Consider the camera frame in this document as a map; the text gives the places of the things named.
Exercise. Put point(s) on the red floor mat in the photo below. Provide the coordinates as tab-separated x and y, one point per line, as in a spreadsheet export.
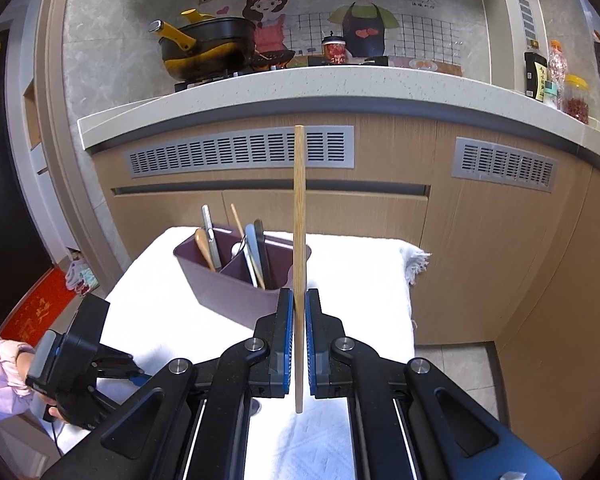
39	309

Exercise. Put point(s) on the black gas stove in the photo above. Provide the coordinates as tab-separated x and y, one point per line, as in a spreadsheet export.
300	62

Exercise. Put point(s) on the black yellow cooking pot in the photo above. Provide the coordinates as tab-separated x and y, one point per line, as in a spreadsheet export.
206	47

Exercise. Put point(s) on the maroon plastic utensil holder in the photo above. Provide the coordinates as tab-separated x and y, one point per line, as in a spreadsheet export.
229	292

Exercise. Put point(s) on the black long spoon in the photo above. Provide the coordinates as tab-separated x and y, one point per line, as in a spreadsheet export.
263	254

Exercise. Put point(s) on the person's left hand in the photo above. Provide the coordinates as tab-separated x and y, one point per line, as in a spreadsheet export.
23	364

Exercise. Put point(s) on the small white bottle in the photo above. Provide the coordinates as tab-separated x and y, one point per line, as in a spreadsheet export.
551	94

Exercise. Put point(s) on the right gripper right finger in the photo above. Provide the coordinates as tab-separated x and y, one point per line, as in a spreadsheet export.
409	420

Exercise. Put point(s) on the orange cap clear bottle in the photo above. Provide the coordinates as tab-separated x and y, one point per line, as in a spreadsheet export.
558	68

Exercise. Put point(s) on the red lidded jar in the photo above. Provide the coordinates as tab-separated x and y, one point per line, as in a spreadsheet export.
335	49

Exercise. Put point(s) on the cartoon couple backsplash sticker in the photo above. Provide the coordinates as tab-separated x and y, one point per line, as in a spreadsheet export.
407	31

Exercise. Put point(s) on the wooden spoon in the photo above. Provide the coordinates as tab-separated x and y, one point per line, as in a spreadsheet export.
202	243

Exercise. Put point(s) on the yellow lid chili jar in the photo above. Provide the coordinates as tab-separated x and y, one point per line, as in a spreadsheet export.
575	98

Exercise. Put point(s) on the large silver vent grille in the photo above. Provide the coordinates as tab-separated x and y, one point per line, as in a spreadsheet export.
327	146

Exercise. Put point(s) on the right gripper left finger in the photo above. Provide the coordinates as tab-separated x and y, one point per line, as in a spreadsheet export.
275	349

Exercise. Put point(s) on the dark soy sauce bottle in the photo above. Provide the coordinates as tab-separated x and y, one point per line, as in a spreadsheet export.
535	65

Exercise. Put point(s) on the small silver vent grille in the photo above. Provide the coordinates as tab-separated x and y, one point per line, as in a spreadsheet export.
502	164

